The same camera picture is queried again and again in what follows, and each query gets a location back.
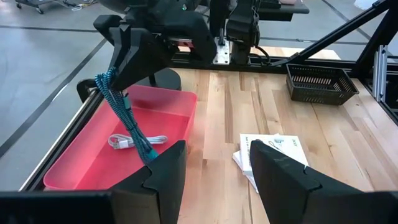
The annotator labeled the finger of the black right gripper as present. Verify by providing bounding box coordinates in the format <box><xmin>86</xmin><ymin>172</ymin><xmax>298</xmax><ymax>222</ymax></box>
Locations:
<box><xmin>108</xmin><ymin>25</ymin><xmax>131</xmax><ymax>71</ymax></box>
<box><xmin>115</xmin><ymin>27</ymin><xmax>175</xmax><ymax>92</ymax></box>

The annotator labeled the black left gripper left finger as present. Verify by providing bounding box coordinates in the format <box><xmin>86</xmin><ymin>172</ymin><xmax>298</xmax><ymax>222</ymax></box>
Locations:
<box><xmin>110</xmin><ymin>139</ymin><xmax>187</xmax><ymax>224</ymax></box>

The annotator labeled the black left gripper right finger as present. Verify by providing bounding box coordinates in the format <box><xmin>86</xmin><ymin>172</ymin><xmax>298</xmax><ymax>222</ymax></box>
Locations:
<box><xmin>249</xmin><ymin>139</ymin><xmax>374</xmax><ymax>224</ymax></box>

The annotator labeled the white booklet with black print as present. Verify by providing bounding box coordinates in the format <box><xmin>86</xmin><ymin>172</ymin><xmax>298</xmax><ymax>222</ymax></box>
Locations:
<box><xmin>239</xmin><ymin>133</ymin><xmax>309</xmax><ymax>177</ymax></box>

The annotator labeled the white cable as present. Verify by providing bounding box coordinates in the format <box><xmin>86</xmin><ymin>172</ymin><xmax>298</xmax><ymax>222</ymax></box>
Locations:
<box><xmin>108</xmin><ymin>133</ymin><xmax>169</xmax><ymax>150</ymax></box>

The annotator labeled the teal braided cable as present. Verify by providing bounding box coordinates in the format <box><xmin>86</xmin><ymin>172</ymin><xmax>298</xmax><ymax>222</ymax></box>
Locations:
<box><xmin>95</xmin><ymin>67</ymin><xmax>159</xmax><ymax>165</ymax></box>

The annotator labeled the pink plastic bin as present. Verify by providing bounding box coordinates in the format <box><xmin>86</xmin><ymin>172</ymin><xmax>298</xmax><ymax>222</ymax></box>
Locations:
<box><xmin>43</xmin><ymin>83</ymin><xmax>198</xmax><ymax>191</ymax></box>

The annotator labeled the plain white booklet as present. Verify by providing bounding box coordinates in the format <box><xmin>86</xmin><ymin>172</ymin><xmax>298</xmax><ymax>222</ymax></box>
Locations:
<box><xmin>232</xmin><ymin>150</ymin><xmax>259</xmax><ymax>194</ymax></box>

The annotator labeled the black wheeled stand base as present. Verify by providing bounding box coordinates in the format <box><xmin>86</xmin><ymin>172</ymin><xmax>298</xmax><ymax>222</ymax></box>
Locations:
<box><xmin>15</xmin><ymin>0</ymin><xmax>78</xmax><ymax>15</ymax></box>

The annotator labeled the black desk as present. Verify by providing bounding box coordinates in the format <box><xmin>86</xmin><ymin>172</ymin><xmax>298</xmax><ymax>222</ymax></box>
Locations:
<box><xmin>257</xmin><ymin>0</ymin><xmax>310</xmax><ymax>22</ymax></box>

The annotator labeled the black perforated plastic basket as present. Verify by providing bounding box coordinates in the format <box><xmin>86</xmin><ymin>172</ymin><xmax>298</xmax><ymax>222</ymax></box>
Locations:
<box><xmin>285</xmin><ymin>63</ymin><xmax>360</xmax><ymax>106</ymax></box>

